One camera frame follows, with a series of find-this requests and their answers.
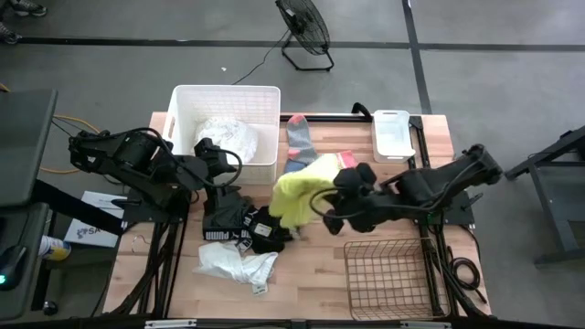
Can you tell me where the small white plastic bin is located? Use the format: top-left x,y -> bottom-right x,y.
370,109 -> 417,165

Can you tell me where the black floor fan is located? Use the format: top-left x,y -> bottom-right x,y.
274,0 -> 335,73

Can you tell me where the dark wire mesh basket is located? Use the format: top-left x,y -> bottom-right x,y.
342,237 -> 452,322

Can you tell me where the white printed cardboard box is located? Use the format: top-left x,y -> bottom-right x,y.
63,190 -> 128,249

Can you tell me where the black strap handle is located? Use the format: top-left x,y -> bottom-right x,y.
350,101 -> 374,122

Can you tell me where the coiled black cable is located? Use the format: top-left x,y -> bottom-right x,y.
445,223 -> 488,305

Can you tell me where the white underwear with tag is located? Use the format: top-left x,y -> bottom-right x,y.
192,240 -> 279,296

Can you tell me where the black desk top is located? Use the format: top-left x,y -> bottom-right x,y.
0,88 -> 59,209

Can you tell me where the yellow floor cable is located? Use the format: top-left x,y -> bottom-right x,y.
38,113 -> 101,175

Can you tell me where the black computer mouse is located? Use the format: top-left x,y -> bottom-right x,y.
0,245 -> 27,292

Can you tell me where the large white perforated plastic basket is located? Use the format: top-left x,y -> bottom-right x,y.
162,84 -> 282,186

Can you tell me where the grey sock with pink toe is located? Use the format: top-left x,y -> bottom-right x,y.
285,113 -> 320,166

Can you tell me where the person's shoe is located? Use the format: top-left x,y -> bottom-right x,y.
8,0 -> 48,17
0,22 -> 23,46

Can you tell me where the large white shirt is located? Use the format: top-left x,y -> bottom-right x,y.
191,116 -> 260,165

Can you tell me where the black fan power cable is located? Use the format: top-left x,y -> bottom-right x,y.
231,29 -> 292,86

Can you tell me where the bright yellow cloth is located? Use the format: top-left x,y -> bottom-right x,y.
268,153 -> 343,230

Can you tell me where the dark grey desk surface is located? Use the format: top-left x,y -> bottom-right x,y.
0,203 -> 51,321

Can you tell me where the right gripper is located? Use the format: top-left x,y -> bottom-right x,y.
321,162 -> 392,237

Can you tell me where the white and yellow spray can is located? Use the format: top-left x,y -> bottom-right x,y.
38,235 -> 72,262

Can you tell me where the black metal stand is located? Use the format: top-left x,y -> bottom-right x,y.
502,125 -> 585,267

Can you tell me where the dark grey Puma underwear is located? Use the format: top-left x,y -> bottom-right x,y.
202,185 -> 257,242

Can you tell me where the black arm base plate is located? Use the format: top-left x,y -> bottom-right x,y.
112,196 -> 191,225
410,189 -> 476,228

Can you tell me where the black desk support beam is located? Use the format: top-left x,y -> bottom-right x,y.
31,179 -> 127,237

